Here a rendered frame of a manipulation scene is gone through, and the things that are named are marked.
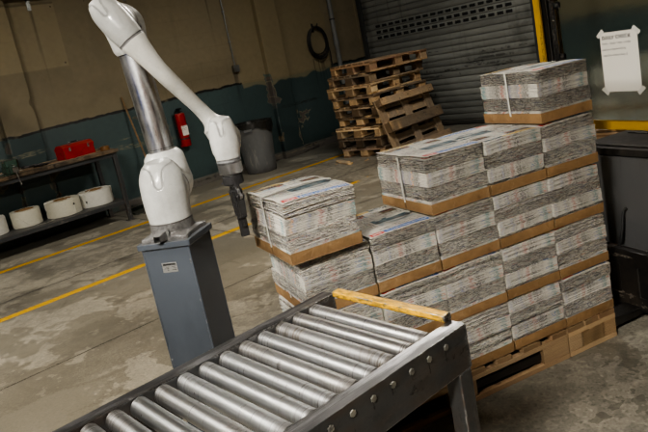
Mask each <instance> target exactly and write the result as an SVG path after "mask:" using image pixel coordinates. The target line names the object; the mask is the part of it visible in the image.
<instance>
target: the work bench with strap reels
mask: <svg viewBox="0 0 648 432"><path fill-rule="evenodd" d="M75 141H77V142H75ZM72 142H74V143H72ZM69 143H70V144H66V145H62V146H58V147H55V149H54V151H55V153H56V157H57V159H54V160H50V161H46V162H43V163H47V162H51V163H49V164H47V165H43V166H41V167H37V168H34V167H31V168H25V169H21V168H20V169H19V172H18V176H19V178H20V180H21V181H23V180H27V179H31V178H34V177H38V176H45V175H48V174H52V173H56V172H60V171H62V170H66V169H70V168H74V167H78V166H81V165H85V164H89V163H93V162H94V165H95V168H96V172H97V175H98V179H99V183H100V186H98V187H94V188H90V189H85V190H84V191H81V192H79V193H78V194H77V195H70V196H64V197H61V198H58V199H54V200H51V201H48V202H45V203H44V204H43V205H44V208H45V211H46V216H43V217H42V216H41V210H40V207H39V206H38V205H33V206H28V207H24V208H20V209H18V210H15V211H12V212H10V213H9V214H10V218H11V221H12V224H13V225H12V226H11V227H8V224H7V221H6V217H5V215H3V214H2V215H0V244H1V243H5V242H8V241H11V240H14V239H17V238H19V237H22V236H26V235H29V234H32V233H35V232H38V231H41V230H47V229H50V228H53V227H56V226H59V225H61V224H64V223H68V222H71V221H74V220H77V219H80V218H83V217H86V216H90V215H93V214H96V213H98V212H101V211H104V210H107V211H108V215H109V217H107V218H111V217H114V216H116V215H114V213H113V209H112V208H114V207H117V206H120V205H123V204H124V206H125V209H126V213H127V217H128V220H126V221H131V220H134V219H136V218H133V214H132V211H131V207H130V203H129V199H128V196H127V193H126V189H125V185H124V181H123V178H122V171H121V167H120V164H119V160H118V156H117V151H119V150H118V149H117V148H110V149H108V150H105V151H100V149H95V146H94V141H93V140H91V139H86V140H82V141H78V140H74V141H70V142H69ZM110 157H112V159H113V163H114V167H115V170H116V174H117V178H118V182H119V185H120V188H121V194H122V199H118V198H114V195H113V191H112V188H111V185H105V181H104V177H103V174H102V171H101V167H100V164H99V160H103V159H107V158H110ZM16 182H19V180H18V177H17V175H9V176H0V187H1V186H5V185H9V184H13V183H16Z"/></svg>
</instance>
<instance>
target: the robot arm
mask: <svg viewBox="0 0 648 432"><path fill-rule="evenodd" d="M89 12H90V14H91V17H92V19H93V21H94V23H95V24H96V25H97V26H98V28H99V29H100V30H101V31H102V32H103V34H104V35H105V37H106V38H107V40H108V41H109V43H110V45H111V48H112V50H113V52H114V54H115V55H116V56H117V57H119V58H120V61H121V66H122V70H123V73H124V76H125V79H126V83H127V86H128V89H129V92H130V95H131V98H132V101H133V105H134V108H135V111H136V114H137V118H138V121H139V124H140V127H141V130H142V133H143V136H144V140H145V143H146V146H147V149H148V154H147V156H146V158H145V161H144V162H145V165H144V166H143V168H142V169H141V172H140V176H139V186H140V192H141V196H142V201H143V205H144V208H145V211H146V214H147V216H148V221H149V225H150V231H151V234H150V235H149V236H147V237H146V238H144V239H142V244H143V245H145V244H149V243H161V242H163V241H171V240H181V239H186V238H188V237H189V236H190V235H191V234H192V233H194V232H195V231H196V230H198V229H199V228H201V227H203V226H205V225H206V222H205V221H194V218H193V215H192V210H191V204H190V193H191V191H192V188H193V182H194V180H193V175H192V172H191V170H190V168H189V166H188V163H187V161H186V158H185V155H184V153H183V151H182V150H181V149H180V148H178V147H175V146H174V143H173V139H172V136H171V133H170V129H169V126H168V124H167V120H166V117H165V113H164V110H163V107H162V103H161V100H160V97H159V93H158V91H157V88H156V84H155V81H154V78H155V79H156V80H157V81H158V82H159V83H161V84H162V85H163V86H164V87H165V88H166V89H167V90H168V91H170V92H171V93H172V94H173V95H174V96H175V97H177V98H178V99H179V100H180V101H181V102H182V103H183V104H185V105H186V106H187V107H188V108H189V109H190V110H191V111H192V112H193V113H194V114H195V115H196V116H197V117H198V118H199V119H200V120H201V122H202V124H203V126H204V134H205V135H206V137H207V138H208V140H209V143H210V146H211V150H212V153H213V155H214V156H215V159H216V163H217V166H218V171H219V175H220V176H222V179H223V182H224V185H225V186H229V189H230V190H229V195H230V199H231V202H232V206H233V209H234V213H235V216H237V220H238V224H239V228H240V232H241V236H242V237H244V236H247V235H250V231H249V227H248V222H247V218H246V217H247V216H248V215H247V210H246V204H245V194H244V193H243V192H242V188H240V186H239V184H240V183H243V182H244V178H243V175H242V171H243V170H244V169H243V166H242V161H241V156H240V141H241V134H240V131H239V129H238V128H237V127H236V126H235V125H234V123H233V121H232V119H231V118H230V117H229V116H221V115H217V114H215V113H214V112H213V111H212V110H211V109H210V108H209V107H208V106H207V105H206V104H204V103H203V102H202V101H201V100H200V99H199V98H198V97H197V96H196V95H195V94H194V93H193V92H192V91H191V90H190V89H189V88H188V87H187V86H186V85H185V83H184V82H183V81H182V80H181V79H180V78H179V77H178V76H177V75H176V74H175V73H174V72H173V71H172V70H171V69H170V68H169V67H168V66H167V65H166V64H165V63H164V61H163V60H162V59H161V58H160V56H159V55H158V54H157V52H156V51H155V49H154V48H153V46H152V45H151V43H150V42H149V39H148V36H147V30H146V26H145V21H144V19H143V17H142V16H141V14H140V13H139V12H138V11H137V10H136V9H134V8H133V7H131V6H129V5H127V4H124V3H121V2H119V1H117V0H93V1H92V2H91V3H90V4H89Z"/></svg>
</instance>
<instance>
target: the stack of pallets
mask: <svg viewBox="0 0 648 432"><path fill-rule="evenodd" d="M411 54H416V59H415V60H410V55H411ZM423 59H427V54H426V48H424V49H420V50H413V51H408V52H402V53H397V54H391V55H386V56H382V57H377V58H373V59H368V60H364V61H359V62H356V63H351V64H347V65H343V66H338V67H330V72H331V75H332V76H331V78H329V79H327V80H328V82H329V89H330V90H326V91H327V94H328V98H329V100H330V99H331V101H332V102H333V105H334V108H333V109H334V111H335V114H336V119H338V121H339V125H340V127H339V129H336V133H337V140H338V143H339V148H340V149H342V151H343V153H344V158H349V157H352V156H355V155H357V154H361V157H369V156H371V155H374V154H375V153H376V152H380V151H384V150H388V149H391V148H392V145H390V143H389V141H388V135H386V134H385V131H384V129H383V127H382V122H381V121H380V120H379V118H380V117H379V115H378V112H376V111H375V108H374V106H373V104H372V102H373V101H376V100H378V99H379V98H382V97H385V96H389V95H394V94H398V93H401V92H404V91H408V90H409V89H408V86H410V85H416V88H417V87H420V86H424V85H426V84H425V82H426V80H425V79H422V80H421V78H420V72H419V71H420V70H422V69H423V67H422V60H423ZM409 65H411V66H412V70H409V71H406V70H405V67H404V66H409ZM344 68H346V71H347V73H343V74H342V70H343V69H344ZM386 70H388V71H389V73H390V74H386ZM407 75H409V76H410V81H407V82H403V81H402V76H407ZM339 80H345V84H341V85H340V83H339ZM387 81H389V84H387V85H384V84H383V82H387ZM362 88H364V89H362ZM341 91H345V94H341V95H339V92H341ZM391 92H393V94H391ZM346 100H349V103H347V104H344V105H343V101H346ZM346 111H351V112H352V113H349V114H346ZM354 120H356V121H355V122H352V123H350V121H354ZM373 124H375V125H373ZM348 131H353V133H350V134H348ZM354 141H356V142H354ZM350 142H354V143H351V144H350ZM374 149H376V150H375V151H373V150H374ZM354 150H358V151H357V152H354Z"/></svg>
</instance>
